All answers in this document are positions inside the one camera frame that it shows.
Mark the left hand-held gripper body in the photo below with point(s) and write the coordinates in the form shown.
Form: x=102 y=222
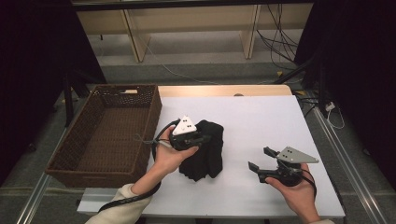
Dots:
x=186 y=140

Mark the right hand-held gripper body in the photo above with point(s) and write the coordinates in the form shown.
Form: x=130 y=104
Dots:
x=295 y=155

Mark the black pants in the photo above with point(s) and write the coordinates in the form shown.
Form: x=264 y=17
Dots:
x=211 y=155

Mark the brown wicker basket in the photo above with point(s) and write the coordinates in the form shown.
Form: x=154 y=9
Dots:
x=109 y=140

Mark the person's left hand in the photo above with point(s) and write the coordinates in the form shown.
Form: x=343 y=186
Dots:
x=166 y=160

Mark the person's right hand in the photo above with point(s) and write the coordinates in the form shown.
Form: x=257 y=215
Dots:
x=302 y=196

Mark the white table mat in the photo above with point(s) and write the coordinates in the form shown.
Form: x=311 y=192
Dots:
x=249 y=124

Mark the white power adapter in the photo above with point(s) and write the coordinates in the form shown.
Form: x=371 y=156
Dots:
x=330 y=106

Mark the grey table grommet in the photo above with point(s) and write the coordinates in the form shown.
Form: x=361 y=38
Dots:
x=238 y=94

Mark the small yellow floor tape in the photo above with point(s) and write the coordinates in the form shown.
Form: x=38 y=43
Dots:
x=279 y=73

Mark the black stand leg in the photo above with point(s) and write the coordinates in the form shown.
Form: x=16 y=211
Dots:
x=292 y=73

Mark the black curtain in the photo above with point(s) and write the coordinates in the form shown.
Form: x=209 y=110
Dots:
x=358 y=62
x=31 y=62

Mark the black tripod stand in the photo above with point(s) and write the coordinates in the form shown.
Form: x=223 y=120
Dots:
x=68 y=99

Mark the metal floor rail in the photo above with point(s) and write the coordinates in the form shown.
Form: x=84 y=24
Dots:
x=32 y=199
x=348 y=161

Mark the light wooden desk frame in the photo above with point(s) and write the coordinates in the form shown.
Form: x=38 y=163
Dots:
x=186 y=18

